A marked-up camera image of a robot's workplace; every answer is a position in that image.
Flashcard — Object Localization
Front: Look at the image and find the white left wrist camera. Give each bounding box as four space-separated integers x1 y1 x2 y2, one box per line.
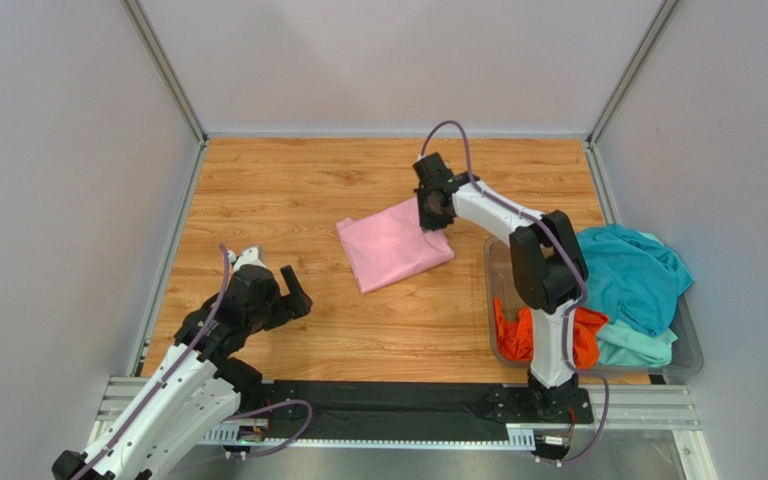
227 245 266 272

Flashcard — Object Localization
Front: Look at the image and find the aluminium frame rail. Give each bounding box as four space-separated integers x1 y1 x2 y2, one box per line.
121 1 210 377
583 0 718 479

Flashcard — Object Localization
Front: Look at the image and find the clear plastic bin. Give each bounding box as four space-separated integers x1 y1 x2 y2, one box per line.
485 237 703 379

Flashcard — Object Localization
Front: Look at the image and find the aluminium frame rail left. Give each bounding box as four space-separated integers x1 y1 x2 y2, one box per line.
121 1 210 377

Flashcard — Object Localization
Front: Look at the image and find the pink t-shirt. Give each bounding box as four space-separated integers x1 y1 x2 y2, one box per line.
336 197 455 294

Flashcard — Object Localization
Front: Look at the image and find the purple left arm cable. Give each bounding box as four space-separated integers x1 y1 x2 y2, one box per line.
64 243 313 480

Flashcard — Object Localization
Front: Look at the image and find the teal t-shirt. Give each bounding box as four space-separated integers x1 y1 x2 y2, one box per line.
577 224 694 337

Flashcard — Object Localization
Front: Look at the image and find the light mint t-shirt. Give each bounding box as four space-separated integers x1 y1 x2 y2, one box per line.
597 320 678 368

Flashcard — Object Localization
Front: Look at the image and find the orange t-shirt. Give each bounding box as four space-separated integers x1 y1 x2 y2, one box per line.
492 297 609 369

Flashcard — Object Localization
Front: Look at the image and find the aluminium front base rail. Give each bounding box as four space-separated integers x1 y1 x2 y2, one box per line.
87 375 701 451

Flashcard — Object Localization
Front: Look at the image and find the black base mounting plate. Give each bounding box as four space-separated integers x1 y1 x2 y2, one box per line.
243 381 595 441

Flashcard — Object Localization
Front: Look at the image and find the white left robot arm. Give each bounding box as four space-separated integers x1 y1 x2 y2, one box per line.
52 264 313 479

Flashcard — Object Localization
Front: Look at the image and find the aluminium frame rail right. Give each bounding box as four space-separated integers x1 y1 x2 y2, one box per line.
583 0 718 479

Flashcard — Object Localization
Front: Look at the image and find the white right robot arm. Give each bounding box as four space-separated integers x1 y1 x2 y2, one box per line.
413 153 588 390

